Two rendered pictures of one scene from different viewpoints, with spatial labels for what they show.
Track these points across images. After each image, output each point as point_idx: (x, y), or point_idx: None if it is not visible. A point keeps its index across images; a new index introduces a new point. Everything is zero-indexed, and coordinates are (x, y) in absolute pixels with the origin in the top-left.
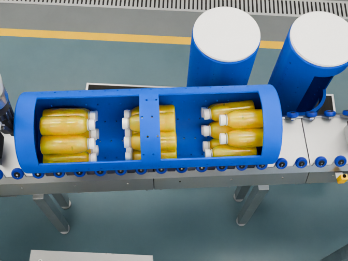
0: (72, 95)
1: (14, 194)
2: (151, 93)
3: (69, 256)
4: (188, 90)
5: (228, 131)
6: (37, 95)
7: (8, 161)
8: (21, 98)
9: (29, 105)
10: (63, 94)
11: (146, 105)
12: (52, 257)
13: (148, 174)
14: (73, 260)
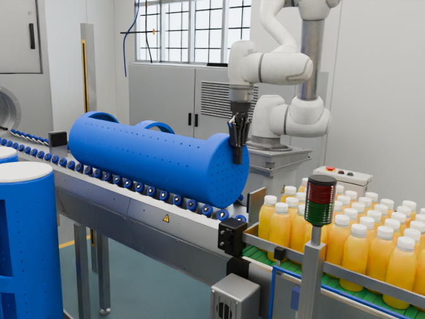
0: (181, 136)
1: None
2: (137, 126)
3: (253, 150)
4: (116, 125)
5: None
6: (203, 143)
7: None
8: (217, 142)
9: (216, 135)
10: (186, 139)
11: (149, 122)
12: (262, 152)
13: None
14: (252, 149)
